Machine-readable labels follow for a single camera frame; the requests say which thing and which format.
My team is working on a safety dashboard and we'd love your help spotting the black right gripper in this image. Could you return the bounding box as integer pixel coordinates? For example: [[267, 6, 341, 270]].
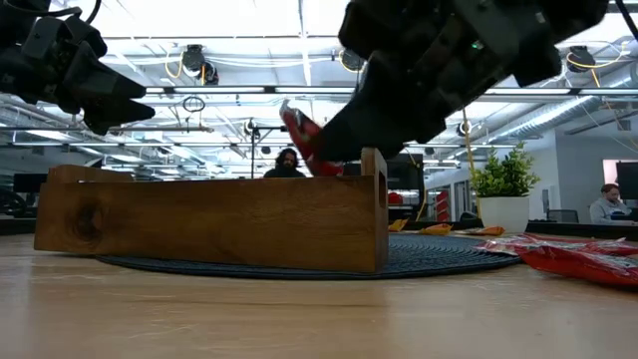
[[318, 0, 529, 163]]

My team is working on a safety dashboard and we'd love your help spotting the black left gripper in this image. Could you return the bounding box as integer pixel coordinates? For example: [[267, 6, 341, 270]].
[[0, 0, 157, 136]]

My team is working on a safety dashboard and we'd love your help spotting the red strawberry tea packet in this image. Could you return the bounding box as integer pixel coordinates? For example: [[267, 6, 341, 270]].
[[473, 236, 632, 258], [278, 98, 346, 179], [515, 243, 638, 290], [517, 231, 638, 246]]

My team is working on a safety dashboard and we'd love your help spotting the wooden compartment box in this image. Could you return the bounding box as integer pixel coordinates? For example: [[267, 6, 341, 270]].
[[33, 147, 390, 274]]

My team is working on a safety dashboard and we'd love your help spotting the black computer monitor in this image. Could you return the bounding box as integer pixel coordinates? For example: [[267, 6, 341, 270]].
[[387, 153, 425, 205], [616, 162, 638, 200], [13, 173, 49, 194]]

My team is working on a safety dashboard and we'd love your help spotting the red storage bins rack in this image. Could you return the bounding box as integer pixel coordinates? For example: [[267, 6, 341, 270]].
[[436, 188, 450, 223]]

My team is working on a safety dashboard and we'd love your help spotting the black stand pole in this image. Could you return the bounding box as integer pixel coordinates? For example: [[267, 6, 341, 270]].
[[247, 119, 290, 179]]

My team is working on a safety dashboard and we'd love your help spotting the round dark blue placemat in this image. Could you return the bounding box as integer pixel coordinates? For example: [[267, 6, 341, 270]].
[[94, 232, 522, 280]]

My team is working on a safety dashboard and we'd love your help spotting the green plant in white pot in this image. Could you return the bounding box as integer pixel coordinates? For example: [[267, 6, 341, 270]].
[[470, 141, 542, 234]]

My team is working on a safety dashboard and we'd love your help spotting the black ceiling cord reel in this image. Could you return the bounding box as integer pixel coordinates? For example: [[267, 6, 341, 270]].
[[565, 45, 597, 75], [340, 48, 367, 74], [181, 43, 220, 86]]

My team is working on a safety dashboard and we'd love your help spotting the yellow power cable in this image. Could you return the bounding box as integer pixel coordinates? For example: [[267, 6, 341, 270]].
[[461, 107, 480, 220]]

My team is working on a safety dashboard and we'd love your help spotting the silver air duct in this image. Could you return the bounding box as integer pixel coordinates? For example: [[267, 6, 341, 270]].
[[490, 64, 638, 146]]

